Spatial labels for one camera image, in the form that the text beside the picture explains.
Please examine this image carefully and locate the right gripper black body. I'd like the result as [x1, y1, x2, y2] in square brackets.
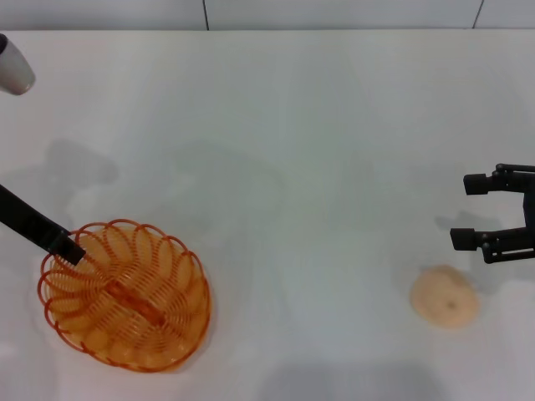
[520, 189, 535, 230]

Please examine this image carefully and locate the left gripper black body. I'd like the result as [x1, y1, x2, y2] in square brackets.
[0, 183, 33, 233]

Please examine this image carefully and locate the orange plastic wire basket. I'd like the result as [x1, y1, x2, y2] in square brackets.
[37, 216, 212, 374]

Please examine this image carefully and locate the round beige bread bun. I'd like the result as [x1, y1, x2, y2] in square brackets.
[409, 264, 482, 330]

